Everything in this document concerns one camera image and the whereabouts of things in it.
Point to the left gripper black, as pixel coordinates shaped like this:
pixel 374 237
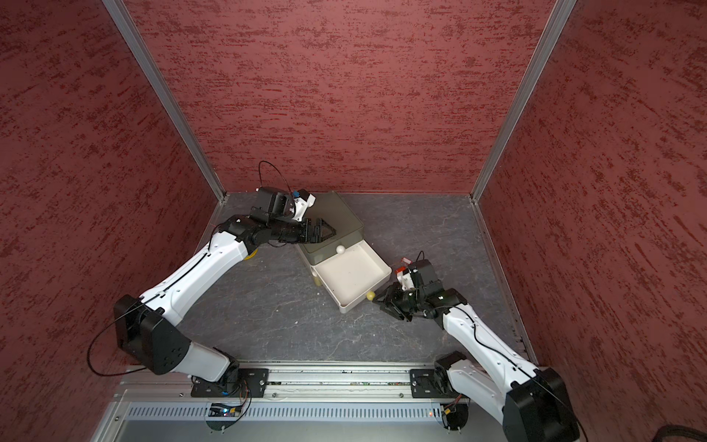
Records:
pixel 306 237

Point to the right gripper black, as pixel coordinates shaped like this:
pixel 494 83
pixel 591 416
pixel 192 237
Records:
pixel 390 301

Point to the white drawer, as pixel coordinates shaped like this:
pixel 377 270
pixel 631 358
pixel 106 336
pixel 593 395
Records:
pixel 351 273

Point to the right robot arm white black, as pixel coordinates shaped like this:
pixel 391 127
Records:
pixel 531 404

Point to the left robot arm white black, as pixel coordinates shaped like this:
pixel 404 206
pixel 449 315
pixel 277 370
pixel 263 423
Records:
pixel 147 326

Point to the yellow pencil cup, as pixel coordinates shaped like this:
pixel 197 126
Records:
pixel 251 255

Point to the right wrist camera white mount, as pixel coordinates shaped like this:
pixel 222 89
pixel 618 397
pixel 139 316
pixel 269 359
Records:
pixel 409 277

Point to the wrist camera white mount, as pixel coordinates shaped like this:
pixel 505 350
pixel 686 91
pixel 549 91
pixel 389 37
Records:
pixel 303 200
pixel 409 277

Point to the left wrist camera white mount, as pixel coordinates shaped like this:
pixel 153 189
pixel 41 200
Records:
pixel 303 200

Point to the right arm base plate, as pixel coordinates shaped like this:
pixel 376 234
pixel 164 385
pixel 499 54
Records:
pixel 431 384

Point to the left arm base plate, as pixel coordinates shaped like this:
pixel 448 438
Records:
pixel 235 383

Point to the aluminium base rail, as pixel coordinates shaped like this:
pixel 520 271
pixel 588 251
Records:
pixel 311 401

